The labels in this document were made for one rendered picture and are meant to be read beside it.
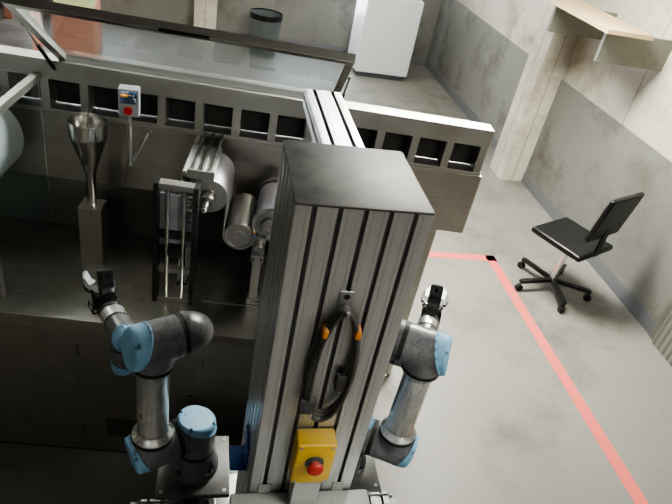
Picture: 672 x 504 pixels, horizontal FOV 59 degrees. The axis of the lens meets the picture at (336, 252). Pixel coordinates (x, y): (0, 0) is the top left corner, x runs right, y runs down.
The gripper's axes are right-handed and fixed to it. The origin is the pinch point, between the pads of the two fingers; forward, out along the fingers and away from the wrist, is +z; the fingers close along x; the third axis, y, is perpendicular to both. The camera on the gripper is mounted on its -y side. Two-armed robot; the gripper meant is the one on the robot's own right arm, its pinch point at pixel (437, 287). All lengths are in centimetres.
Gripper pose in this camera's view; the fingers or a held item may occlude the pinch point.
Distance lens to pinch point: 228.5
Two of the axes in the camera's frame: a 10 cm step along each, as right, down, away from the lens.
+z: 2.9, -4.9, 8.2
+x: 9.6, 1.9, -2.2
